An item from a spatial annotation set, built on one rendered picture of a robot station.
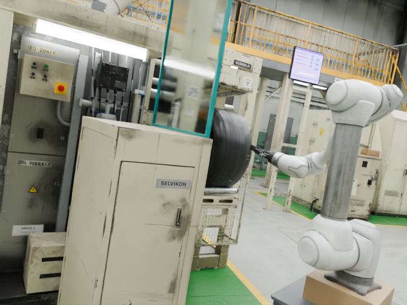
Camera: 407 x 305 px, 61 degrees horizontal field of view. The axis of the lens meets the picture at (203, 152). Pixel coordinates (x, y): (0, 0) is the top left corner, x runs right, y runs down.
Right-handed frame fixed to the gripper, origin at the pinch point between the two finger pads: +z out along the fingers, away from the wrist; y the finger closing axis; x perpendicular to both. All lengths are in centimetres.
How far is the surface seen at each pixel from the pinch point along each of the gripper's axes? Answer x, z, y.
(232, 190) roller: 34.8, 17.6, -6.5
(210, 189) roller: 35.0, 17.5, 11.6
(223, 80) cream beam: -35, 62, -7
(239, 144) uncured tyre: 0.9, 11.5, 3.0
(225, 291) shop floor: 128, 29, -38
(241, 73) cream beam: -44, 64, -23
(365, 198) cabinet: 107, 187, -463
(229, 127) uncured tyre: -7.9, 17.2, 9.5
